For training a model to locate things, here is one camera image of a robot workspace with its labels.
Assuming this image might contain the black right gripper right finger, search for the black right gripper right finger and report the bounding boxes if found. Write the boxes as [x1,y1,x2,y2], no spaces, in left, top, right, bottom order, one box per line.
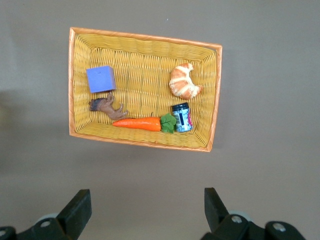
[200,187,307,240]

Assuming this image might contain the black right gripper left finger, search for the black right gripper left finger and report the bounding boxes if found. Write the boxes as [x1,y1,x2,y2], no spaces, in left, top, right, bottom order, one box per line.
[0,189,93,240]

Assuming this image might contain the small blue printed can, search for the small blue printed can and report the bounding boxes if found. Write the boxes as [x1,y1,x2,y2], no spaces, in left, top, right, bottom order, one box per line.
[171,102,194,133]

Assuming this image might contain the brown toy lion figure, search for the brown toy lion figure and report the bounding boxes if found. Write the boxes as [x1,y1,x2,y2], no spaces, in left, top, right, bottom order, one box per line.
[88,92,129,121]

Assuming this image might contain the orange toy carrot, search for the orange toy carrot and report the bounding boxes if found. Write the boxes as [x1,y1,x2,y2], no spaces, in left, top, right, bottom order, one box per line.
[112,113,177,134]

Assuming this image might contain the purple foam cube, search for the purple foam cube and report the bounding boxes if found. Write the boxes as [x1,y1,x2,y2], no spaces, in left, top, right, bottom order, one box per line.
[85,65,117,94]

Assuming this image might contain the toy croissant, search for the toy croissant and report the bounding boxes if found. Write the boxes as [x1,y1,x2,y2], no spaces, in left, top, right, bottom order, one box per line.
[168,62,203,100]

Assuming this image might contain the orange wicker basket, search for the orange wicker basket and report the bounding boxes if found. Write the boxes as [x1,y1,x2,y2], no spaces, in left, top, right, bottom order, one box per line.
[68,26,223,153]

